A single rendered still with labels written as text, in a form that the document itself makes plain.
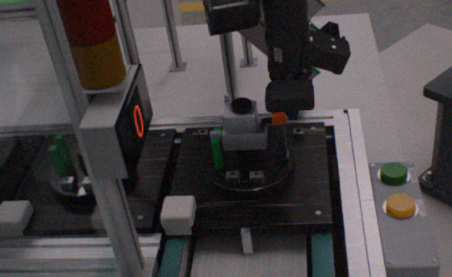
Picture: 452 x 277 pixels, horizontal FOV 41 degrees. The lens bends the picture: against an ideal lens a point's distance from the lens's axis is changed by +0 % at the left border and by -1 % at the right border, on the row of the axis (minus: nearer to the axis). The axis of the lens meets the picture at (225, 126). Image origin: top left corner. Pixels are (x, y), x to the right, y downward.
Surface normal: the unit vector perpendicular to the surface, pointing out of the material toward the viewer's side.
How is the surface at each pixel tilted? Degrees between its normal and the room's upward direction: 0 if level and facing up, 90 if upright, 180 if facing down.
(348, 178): 0
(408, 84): 0
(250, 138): 90
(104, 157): 90
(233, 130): 90
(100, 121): 0
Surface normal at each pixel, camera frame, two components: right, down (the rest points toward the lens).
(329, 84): -0.11, -0.81
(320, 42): 0.26, -0.76
